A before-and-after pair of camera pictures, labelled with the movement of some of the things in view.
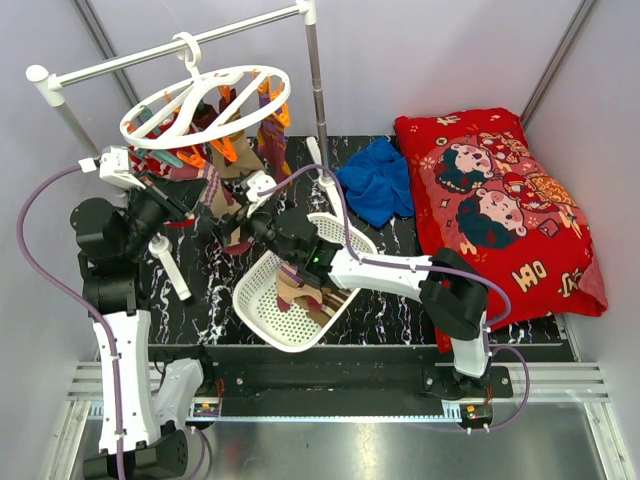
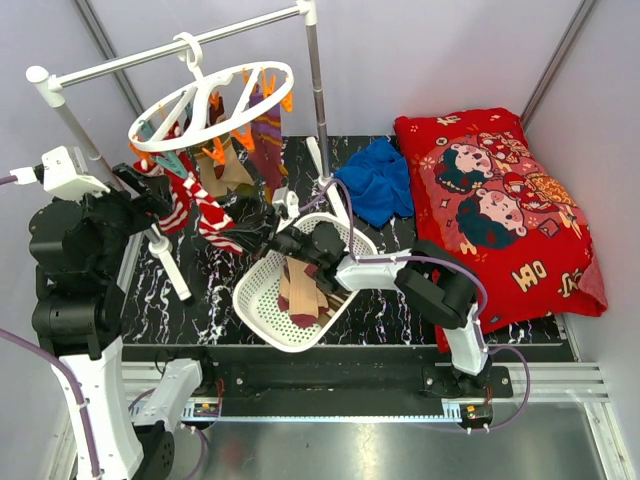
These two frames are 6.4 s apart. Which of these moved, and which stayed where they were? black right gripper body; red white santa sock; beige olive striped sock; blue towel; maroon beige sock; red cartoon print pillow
Moved: maroon beige sock; black right gripper body; red white santa sock; beige olive striped sock
Stayed: blue towel; red cartoon print pillow
